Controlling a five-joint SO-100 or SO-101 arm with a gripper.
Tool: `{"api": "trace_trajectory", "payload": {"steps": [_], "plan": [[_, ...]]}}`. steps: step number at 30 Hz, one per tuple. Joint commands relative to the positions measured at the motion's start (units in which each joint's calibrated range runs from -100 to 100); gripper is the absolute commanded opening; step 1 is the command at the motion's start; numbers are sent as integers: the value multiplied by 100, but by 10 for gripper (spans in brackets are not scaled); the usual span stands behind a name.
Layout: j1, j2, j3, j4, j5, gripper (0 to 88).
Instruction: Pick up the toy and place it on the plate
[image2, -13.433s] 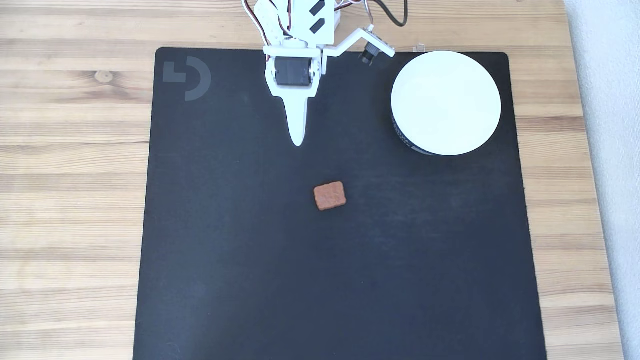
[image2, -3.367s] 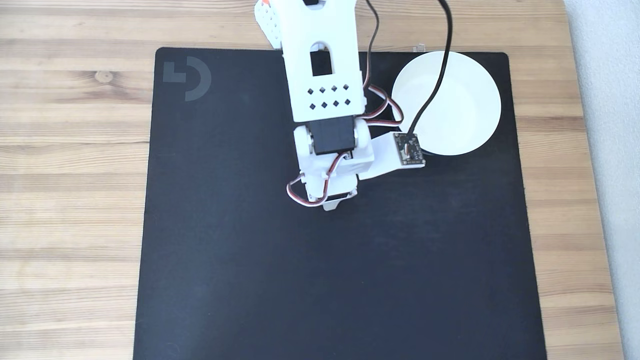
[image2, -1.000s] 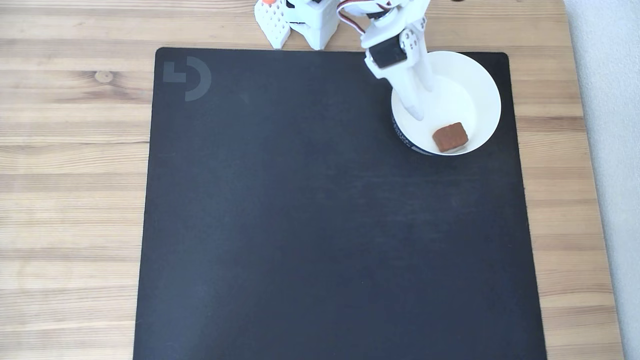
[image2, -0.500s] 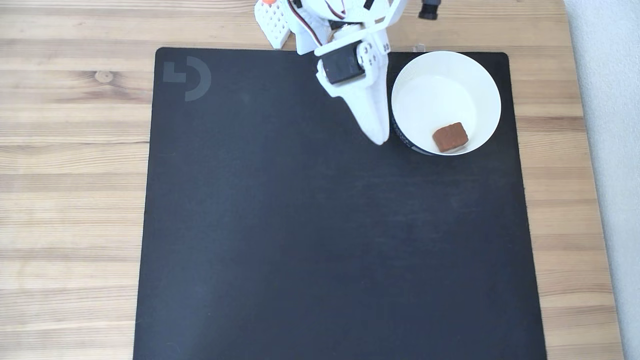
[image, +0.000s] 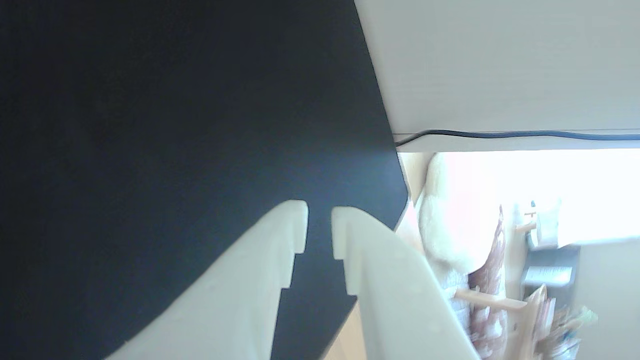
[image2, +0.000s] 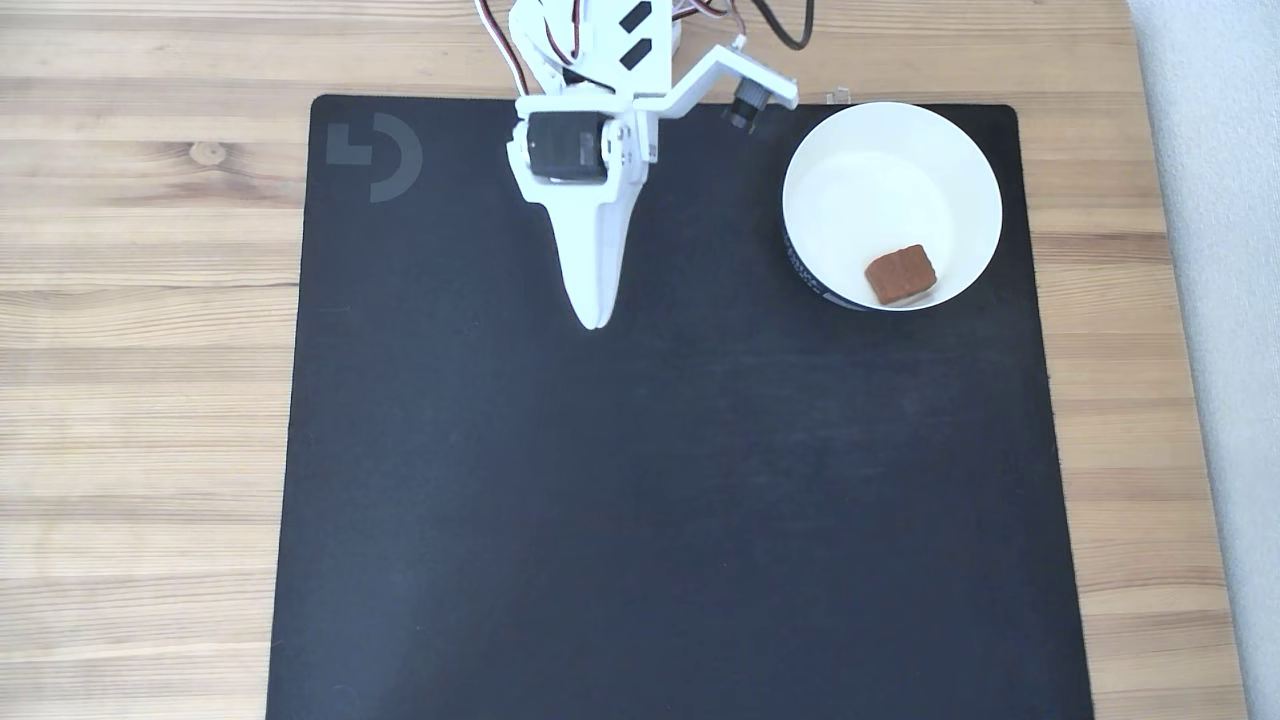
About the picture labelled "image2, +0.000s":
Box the brown rectangular toy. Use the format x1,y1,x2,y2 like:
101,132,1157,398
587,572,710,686
864,244,939,308

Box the white round bowl plate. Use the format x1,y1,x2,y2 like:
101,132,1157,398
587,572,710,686
780,101,1004,313

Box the black desk mat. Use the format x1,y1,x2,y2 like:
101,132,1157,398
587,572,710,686
265,93,1096,720

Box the red white black servo wire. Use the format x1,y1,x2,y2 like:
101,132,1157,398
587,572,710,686
474,0,533,99
670,0,749,43

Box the black camera on white mount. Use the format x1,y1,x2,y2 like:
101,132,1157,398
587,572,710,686
635,36,801,134

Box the black camera cable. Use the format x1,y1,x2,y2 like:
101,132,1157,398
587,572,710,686
750,0,816,52

